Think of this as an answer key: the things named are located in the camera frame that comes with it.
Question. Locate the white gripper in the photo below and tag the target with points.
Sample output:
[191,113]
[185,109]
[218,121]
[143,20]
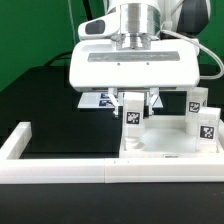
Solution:
[123,54]

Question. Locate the white square tabletop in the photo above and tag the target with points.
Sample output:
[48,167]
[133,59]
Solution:
[165,137]

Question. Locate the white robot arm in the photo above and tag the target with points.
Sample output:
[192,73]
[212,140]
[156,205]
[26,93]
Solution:
[175,17]

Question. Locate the white marker tag plate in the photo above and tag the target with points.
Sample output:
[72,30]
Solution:
[101,100]

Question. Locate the white U-shaped obstacle fence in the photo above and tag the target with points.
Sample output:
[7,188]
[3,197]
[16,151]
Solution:
[15,170]

